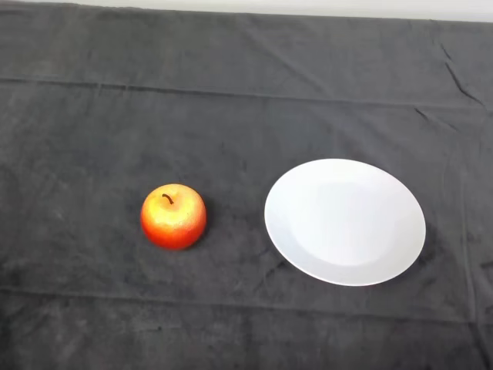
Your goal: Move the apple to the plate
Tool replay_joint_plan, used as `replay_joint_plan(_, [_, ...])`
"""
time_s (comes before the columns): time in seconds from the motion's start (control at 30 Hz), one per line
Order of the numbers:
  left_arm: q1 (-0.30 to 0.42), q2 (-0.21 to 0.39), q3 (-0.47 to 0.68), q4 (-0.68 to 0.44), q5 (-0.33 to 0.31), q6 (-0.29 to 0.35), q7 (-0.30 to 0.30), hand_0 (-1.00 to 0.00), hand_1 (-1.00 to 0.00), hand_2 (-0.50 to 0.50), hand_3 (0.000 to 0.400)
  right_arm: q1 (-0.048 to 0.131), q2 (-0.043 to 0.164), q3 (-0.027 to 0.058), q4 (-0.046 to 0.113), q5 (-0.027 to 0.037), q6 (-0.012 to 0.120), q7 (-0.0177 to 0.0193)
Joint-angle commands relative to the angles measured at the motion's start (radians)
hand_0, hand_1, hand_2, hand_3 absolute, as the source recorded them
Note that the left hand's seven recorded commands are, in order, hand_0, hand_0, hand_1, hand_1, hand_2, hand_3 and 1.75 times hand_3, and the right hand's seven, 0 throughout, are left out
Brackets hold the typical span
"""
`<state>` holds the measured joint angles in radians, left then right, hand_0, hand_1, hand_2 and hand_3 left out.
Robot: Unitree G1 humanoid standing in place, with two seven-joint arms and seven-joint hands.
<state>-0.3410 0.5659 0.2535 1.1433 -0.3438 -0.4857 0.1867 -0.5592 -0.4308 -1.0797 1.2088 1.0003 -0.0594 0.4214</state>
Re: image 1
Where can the white round plate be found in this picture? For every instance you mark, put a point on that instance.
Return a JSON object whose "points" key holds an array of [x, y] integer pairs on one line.
{"points": [[344, 223]]}

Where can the red yellow apple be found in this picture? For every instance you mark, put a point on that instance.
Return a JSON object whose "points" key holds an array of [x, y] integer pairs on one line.
{"points": [[173, 221]]}

